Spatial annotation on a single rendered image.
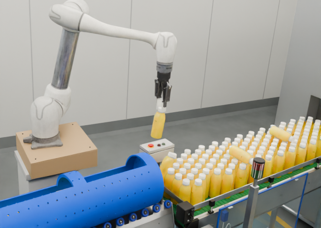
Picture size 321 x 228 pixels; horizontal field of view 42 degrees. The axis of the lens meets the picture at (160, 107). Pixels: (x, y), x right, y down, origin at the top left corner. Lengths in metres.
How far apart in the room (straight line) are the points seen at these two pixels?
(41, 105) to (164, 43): 0.79
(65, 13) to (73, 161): 0.84
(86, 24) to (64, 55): 0.34
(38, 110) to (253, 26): 4.16
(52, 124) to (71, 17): 0.64
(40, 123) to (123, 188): 0.70
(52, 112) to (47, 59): 2.32
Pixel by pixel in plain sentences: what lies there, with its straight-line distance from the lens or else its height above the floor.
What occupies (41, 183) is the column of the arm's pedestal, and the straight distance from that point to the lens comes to 2.61.
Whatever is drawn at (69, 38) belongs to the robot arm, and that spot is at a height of 1.72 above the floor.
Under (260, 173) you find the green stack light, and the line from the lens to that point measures 2.30.
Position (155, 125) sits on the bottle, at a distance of 2.40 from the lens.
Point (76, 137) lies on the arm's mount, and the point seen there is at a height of 1.12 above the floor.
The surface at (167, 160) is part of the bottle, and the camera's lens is 2.47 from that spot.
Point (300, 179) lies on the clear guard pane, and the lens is 2.91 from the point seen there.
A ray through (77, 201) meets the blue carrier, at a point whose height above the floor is 1.17.
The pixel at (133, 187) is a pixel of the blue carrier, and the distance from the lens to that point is 2.10.
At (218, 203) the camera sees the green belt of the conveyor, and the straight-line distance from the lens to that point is 2.53.
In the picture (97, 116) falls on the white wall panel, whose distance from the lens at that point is 5.22.
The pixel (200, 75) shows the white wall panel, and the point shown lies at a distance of 5.76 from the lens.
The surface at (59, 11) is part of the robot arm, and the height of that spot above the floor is 1.91.
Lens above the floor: 2.28
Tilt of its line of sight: 21 degrees down
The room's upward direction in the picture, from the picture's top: 4 degrees clockwise
